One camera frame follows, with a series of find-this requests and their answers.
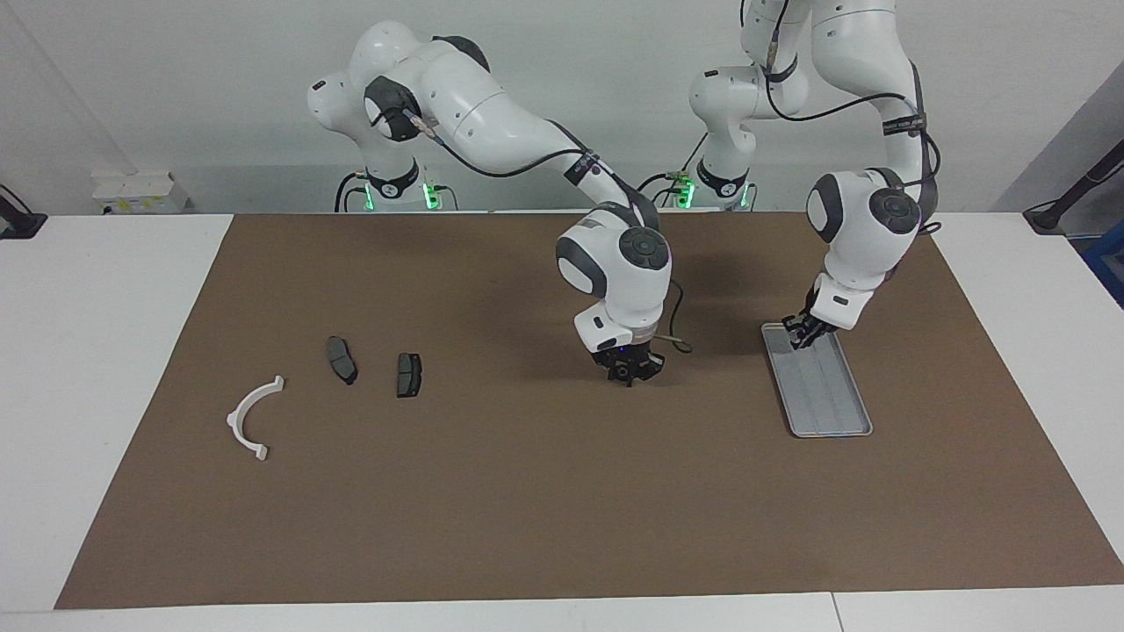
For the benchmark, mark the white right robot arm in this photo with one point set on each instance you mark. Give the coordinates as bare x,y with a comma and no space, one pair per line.
492,105

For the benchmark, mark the blue crate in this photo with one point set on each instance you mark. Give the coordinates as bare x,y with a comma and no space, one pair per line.
1108,263

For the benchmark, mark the black clamp mount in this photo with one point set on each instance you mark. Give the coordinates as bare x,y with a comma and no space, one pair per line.
18,224

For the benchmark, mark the brown table mat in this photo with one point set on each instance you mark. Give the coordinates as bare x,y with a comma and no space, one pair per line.
439,509

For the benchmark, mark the curved dark brake pad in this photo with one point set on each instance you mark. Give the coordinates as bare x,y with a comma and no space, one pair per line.
341,360

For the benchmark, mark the white curved plastic bracket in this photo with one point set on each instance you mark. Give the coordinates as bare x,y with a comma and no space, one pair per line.
235,423

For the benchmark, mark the rectangular dark brake pad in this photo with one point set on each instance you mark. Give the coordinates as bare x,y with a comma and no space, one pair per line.
408,376

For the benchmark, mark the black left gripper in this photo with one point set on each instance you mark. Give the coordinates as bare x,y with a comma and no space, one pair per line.
808,321

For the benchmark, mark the white wall socket box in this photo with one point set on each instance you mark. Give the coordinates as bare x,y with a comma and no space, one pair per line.
140,193

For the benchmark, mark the silver metal tray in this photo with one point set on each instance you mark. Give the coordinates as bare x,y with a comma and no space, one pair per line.
830,404

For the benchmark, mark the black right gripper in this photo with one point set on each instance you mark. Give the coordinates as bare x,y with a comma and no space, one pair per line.
628,358

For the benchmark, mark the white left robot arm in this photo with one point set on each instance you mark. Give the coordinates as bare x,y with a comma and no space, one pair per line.
865,228

